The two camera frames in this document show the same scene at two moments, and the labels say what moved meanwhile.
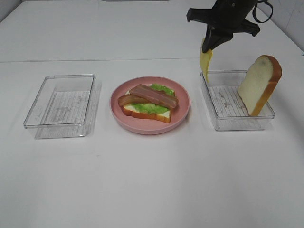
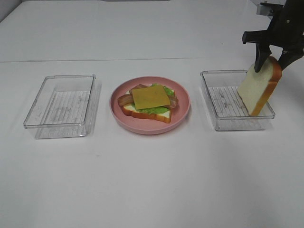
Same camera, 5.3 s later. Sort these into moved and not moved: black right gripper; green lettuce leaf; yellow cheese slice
Moved: yellow cheese slice; black right gripper
Not moved: green lettuce leaf
